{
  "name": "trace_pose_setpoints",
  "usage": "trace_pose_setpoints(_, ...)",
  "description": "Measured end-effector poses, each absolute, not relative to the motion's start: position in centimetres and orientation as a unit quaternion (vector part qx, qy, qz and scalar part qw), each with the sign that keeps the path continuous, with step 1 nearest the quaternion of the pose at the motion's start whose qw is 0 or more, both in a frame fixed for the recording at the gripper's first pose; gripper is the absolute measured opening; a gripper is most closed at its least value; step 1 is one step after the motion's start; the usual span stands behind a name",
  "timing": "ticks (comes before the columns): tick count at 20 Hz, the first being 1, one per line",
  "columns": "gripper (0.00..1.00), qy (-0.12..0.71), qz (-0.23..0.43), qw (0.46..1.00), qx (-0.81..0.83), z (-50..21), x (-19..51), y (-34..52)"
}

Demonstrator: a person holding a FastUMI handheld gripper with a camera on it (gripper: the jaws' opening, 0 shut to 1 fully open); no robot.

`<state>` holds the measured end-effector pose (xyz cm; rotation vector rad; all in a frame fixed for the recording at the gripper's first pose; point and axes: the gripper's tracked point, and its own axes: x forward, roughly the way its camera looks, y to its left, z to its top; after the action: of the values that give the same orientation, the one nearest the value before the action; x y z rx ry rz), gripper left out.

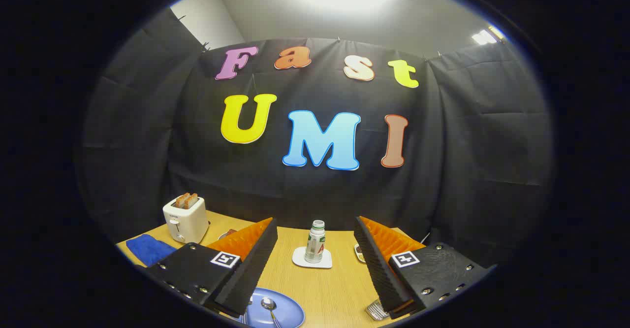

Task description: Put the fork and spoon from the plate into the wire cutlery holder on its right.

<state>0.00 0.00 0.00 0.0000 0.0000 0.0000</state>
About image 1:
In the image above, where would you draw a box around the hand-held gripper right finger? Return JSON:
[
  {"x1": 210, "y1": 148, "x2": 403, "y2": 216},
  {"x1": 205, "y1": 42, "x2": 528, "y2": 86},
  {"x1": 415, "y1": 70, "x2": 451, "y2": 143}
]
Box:
[{"x1": 353, "y1": 216, "x2": 498, "y2": 319}]

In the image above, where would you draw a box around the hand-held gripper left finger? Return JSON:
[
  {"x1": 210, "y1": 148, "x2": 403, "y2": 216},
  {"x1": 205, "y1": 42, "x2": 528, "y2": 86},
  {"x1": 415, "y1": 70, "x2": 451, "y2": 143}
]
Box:
[{"x1": 146, "y1": 217, "x2": 279, "y2": 319}]

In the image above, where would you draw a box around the spoon with checked handle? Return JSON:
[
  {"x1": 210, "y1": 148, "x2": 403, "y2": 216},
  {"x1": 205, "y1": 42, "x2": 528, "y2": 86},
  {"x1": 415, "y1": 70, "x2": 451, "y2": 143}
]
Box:
[{"x1": 261, "y1": 297, "x2": 282, "y2": 328}]

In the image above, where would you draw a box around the white square coaster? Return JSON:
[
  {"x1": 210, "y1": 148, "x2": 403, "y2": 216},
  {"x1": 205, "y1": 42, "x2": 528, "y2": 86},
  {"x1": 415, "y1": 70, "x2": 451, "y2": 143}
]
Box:
[{"x1": 292, "y1": 247, "x2": 333, "y2": 269}]

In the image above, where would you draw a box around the blue round plate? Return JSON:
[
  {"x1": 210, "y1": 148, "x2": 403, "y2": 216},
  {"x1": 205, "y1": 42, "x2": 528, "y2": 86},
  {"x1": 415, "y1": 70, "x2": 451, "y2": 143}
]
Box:
[{"x1": 236, "y1": 288, "x2": 306, "y2": 328}]

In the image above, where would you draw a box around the white drink bottle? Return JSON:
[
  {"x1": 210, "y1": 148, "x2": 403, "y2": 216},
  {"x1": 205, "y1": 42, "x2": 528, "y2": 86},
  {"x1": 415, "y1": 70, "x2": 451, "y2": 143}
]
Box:
[{"x1": 304, "y1": 220, "x2": 326, "y2": 263}]

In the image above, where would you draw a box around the white toaster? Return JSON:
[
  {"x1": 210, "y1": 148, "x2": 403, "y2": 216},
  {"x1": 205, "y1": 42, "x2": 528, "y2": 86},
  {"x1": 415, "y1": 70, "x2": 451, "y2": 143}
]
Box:
[{"x1": 163, "y1": 196, "x2": 209, "y2": 244}]

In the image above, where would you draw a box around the blue towel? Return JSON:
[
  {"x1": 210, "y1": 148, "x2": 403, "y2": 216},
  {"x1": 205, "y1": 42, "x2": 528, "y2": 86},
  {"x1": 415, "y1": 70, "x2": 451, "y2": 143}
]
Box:
[{"x1": 126, "y1": 234, "x2": 178, "y2": 267}]

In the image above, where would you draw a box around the small ceiling light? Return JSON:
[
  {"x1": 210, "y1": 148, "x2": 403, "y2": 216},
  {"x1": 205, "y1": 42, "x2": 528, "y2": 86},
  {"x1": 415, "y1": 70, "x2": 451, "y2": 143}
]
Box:
[{"x1": 472, "y1": 27, "x2": 505, "y2": 45}]

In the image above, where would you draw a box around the metal wire cutlery rack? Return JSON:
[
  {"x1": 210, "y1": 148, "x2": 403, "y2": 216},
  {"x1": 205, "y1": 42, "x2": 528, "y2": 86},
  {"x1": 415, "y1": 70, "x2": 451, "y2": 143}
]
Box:
[{"x1": 365, "y1": 298, "x2": 392, "y2": 322}]

